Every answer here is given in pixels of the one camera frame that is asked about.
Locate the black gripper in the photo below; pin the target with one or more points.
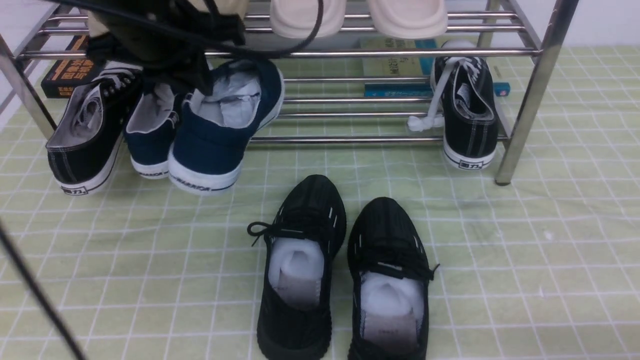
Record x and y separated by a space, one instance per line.
163 57

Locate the navy slip-on shoe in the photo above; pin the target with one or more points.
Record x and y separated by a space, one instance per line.
207 153
152 128

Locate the silver metal shoe rack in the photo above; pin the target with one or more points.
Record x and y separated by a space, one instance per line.
499 16

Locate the black orange book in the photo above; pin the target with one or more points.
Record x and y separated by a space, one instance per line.
67 74

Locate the cream slipper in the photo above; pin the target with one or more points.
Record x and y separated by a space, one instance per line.
294 19
409 19

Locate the black canvas sneaker left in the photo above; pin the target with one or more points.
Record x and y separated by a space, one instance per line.
81 152

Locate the black canvas sneaker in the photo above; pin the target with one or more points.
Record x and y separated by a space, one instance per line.
463 104
81 152

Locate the pale green book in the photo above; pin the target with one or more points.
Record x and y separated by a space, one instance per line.
403 66

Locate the cream slipper far right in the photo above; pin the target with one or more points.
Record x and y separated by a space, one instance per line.
409 19

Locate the teal blue book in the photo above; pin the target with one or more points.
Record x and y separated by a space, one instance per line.
401 90

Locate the black canvas sneaker right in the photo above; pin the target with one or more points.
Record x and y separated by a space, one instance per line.
463 104

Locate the black knit sneaker left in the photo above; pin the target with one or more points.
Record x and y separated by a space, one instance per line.
302 242

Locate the black knit sneaker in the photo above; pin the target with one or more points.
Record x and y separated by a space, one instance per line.
302 242
390 272

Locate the black knit sneaker right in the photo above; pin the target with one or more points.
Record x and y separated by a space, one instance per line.
390 272

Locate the green checkered tablecloth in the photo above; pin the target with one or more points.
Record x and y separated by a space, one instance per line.
545 268

